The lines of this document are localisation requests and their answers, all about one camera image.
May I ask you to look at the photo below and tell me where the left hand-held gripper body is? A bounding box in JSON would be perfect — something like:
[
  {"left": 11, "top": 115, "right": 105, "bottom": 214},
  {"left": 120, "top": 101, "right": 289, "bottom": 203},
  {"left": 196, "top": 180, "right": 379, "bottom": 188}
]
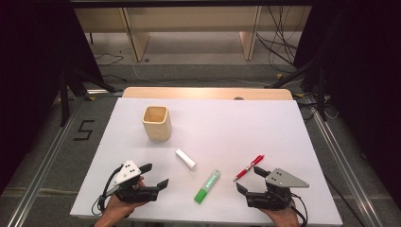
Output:
[{"left": 105, "top": 159, "right": 159, "bottom": 204}]

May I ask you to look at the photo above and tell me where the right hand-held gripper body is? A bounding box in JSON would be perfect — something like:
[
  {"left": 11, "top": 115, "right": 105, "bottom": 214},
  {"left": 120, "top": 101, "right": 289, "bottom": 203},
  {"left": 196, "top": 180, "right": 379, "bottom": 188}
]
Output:
[{"left": 245, "top": 167, "right": 310, "bottom": 212}]

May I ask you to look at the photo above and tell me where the red pen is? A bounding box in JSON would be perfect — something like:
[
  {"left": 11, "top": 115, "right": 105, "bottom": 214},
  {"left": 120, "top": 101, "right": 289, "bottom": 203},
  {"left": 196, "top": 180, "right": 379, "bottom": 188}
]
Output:
[{"left": 233, "top": 154, "right": 265, "bottom": 183}]

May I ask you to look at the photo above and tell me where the white cylindrical stick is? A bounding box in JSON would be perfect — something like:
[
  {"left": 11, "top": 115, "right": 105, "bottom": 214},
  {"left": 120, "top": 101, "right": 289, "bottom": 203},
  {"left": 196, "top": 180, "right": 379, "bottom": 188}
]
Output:
[{"left": 175, "top": 148, "right": 198, "bottom": 171}]

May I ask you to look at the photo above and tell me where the green marker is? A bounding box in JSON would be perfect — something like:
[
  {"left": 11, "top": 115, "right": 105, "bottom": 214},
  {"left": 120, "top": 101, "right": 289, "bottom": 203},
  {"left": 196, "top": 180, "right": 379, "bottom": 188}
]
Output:
[{"left": 193, "top": 169, "right": 221, "bottom": 204}]

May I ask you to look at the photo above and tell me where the beige square pen holder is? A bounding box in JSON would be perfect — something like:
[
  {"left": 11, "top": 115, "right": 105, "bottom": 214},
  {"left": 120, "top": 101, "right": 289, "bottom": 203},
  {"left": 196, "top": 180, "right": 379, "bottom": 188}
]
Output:
[{"left": 141, "top": 105, "right": 173, "bottom": 142}]

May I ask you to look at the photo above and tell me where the person's right hand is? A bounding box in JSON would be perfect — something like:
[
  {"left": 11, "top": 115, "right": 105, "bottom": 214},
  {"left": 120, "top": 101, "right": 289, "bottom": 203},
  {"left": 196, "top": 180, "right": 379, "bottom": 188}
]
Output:
[{"left": 259, "top": 206, "right": 301, "bottom": 227}]

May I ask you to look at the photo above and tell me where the person's left hand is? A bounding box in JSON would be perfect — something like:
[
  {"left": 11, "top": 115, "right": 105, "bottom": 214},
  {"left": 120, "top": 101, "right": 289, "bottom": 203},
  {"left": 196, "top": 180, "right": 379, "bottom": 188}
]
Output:
[{"left": 94, "top": 177, "right": 147, "bottom": 227}]

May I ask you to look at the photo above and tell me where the white board sheet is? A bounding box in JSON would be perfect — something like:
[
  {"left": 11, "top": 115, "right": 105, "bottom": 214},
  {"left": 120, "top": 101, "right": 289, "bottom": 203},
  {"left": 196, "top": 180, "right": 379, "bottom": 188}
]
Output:
[{"left": 69, "top": 96, "right": 343, "bottom": 226}]

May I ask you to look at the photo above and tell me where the wooden table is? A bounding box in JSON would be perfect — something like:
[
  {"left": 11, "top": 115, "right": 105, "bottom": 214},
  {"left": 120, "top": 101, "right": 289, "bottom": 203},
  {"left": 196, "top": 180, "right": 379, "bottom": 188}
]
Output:
[{"left": 121, "top": 87, "right": 294, "bottom": 101}]

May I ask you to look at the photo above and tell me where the black stand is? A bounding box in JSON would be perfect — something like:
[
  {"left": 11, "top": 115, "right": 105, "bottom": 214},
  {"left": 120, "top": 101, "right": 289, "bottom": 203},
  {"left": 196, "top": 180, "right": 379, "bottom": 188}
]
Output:
[
  {"left": 264, "top": 56, "right": 330, "bottom": 122},
  {"left": 58, "top": 67, "right": 119, "bottom": 127}
]

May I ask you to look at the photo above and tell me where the dark curtain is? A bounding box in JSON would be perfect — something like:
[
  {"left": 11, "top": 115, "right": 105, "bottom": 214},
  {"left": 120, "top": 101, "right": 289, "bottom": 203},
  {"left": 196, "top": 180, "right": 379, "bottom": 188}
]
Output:
[
  {"left": 0, "top": 6, "right": 103, "bottom": 193},
  {"left": 294, "top": 0, "right": 401, "bottom": 209}
]

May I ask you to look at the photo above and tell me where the light wooden desk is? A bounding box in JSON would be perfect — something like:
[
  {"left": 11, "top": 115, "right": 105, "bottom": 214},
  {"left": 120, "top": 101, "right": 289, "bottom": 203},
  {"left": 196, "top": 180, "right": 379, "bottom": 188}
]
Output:
[{"left": 74, "top": 6, "right": 311, "bottom": 62}]

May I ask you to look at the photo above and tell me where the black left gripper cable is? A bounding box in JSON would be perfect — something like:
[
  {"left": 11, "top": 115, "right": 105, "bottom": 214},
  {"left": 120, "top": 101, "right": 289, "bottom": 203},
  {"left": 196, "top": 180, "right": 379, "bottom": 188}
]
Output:
[{"left": 91, "top": 164, "right": 124, "bottom": 217}]

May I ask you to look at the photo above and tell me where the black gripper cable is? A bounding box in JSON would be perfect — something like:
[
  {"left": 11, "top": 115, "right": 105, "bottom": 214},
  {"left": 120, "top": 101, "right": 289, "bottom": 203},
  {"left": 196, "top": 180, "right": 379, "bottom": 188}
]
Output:
[
  {"left": 289, "top": 192, "right": 309, "bottom": 227},
  {"left": 91, "top": 164, "right": 124, "bottom": 217}
]

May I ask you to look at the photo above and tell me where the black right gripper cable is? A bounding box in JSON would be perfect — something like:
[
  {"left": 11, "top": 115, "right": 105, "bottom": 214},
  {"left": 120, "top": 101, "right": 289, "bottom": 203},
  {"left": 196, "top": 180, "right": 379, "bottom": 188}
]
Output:
[{"left": 289, "top": 192, "right": 309, "bottom": 227}]

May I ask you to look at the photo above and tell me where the aluminium floor rail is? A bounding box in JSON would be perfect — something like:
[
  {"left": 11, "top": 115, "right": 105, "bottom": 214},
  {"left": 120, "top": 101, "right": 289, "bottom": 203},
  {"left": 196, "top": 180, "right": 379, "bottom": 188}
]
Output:
[
  {"left": 306, "top": 94, "right": 384, "bottom": 227},
  {"left": 6, "top": 94, "right": 86, "bottom": 227}
]

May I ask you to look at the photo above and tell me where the thin black floor cable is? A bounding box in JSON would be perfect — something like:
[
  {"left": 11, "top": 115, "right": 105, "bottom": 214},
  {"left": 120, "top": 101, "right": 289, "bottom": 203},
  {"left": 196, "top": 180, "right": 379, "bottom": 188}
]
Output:
[{"left": 94, "top": 52, "right": 125, "bottom": 67}]

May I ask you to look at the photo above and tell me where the bundle of black floor cables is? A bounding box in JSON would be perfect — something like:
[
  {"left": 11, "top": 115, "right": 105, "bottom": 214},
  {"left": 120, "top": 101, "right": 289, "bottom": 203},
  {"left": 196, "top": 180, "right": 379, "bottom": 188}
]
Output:
[{"left": 255, "top": 6, "right": 304, "bottom": 74}]

